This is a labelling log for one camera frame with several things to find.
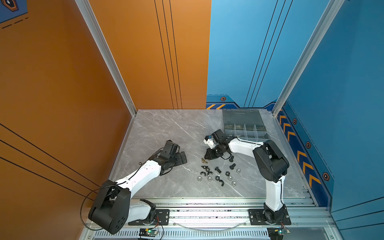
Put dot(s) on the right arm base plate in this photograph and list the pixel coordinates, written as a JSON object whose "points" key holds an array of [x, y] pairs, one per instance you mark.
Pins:
{"points": [[267, 217]]}

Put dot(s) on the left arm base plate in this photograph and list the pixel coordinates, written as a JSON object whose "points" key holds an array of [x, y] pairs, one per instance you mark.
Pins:
{"points": [[158, 216]]}

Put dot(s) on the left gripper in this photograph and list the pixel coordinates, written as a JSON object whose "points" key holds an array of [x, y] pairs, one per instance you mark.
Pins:
{"points": [[180, 161]]}

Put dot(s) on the right aluminium frame post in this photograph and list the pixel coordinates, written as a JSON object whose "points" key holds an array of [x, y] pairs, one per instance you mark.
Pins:
{"points": [[318, 34]]}

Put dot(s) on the black wing nut front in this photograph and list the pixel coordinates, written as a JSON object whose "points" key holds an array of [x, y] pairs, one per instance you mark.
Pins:
{"points": [[218, 179]]}

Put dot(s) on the front aluminium rail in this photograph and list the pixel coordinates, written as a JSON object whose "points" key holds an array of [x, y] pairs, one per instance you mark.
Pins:
{"points": [[229, 219]]}

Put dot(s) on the black hex bolt middle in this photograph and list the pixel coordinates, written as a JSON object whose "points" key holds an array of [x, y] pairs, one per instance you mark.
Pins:
{"points": [[218, 170]]}

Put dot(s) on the left circuit board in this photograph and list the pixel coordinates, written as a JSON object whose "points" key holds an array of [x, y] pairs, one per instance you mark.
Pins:
{"points": [[148, 234]]}

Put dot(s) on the aluminium frame post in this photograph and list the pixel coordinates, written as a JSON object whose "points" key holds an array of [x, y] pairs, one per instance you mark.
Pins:
{"points": [[101, 42], [318, 34]]}

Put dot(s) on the left aluminium frame post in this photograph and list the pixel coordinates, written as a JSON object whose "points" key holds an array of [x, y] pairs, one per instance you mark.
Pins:
{"points": [[101, 42]]}

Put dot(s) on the clear plastic organizer box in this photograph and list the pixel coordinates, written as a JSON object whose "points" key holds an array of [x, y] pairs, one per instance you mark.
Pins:
{"points": [[245, 124]]}

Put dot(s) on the circuit board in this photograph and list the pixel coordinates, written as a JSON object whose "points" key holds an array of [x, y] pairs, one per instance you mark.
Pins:
{"points": [[148, 234], [277, 233]]}

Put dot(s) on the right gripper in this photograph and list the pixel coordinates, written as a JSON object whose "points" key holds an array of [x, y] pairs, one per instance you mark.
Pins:
{"points": [[210, 155]]}

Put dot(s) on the right circuit board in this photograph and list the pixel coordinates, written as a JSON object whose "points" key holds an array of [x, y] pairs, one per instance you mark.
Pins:
{"points": [[277, 233]]}

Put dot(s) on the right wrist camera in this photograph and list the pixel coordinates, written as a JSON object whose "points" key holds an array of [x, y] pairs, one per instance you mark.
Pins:
{"points": [[208, 140]]}

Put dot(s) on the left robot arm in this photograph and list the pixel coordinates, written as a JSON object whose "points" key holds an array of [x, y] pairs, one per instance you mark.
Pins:
{"points": [[114, 206]]}

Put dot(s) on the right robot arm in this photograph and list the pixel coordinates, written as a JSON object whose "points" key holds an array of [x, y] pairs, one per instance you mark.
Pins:
{"points": [[272, 165]]}

